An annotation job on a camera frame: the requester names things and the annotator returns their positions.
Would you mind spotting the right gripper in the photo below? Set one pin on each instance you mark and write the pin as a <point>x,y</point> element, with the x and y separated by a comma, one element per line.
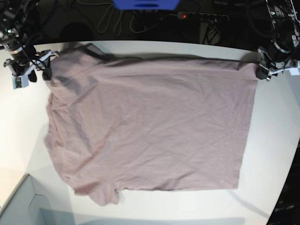
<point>22,64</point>

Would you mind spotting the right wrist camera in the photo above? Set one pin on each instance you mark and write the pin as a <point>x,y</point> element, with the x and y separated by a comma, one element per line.
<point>20,81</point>

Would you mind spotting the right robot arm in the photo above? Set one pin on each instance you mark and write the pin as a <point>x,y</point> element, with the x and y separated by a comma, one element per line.
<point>20,26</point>

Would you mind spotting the white power strip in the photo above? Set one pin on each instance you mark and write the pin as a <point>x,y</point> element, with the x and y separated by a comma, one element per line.
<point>202,17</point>

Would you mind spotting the mauve t-shirt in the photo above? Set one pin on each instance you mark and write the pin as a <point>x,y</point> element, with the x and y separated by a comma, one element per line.
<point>165,124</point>

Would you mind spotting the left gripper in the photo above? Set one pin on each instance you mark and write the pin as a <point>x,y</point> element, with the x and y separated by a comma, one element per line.
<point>267,68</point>

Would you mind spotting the blue plastic bin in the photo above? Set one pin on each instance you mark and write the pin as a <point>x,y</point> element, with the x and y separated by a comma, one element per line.
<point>146,4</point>

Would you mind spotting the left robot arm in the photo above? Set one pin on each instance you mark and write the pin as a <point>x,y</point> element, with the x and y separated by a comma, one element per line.
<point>269,27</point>

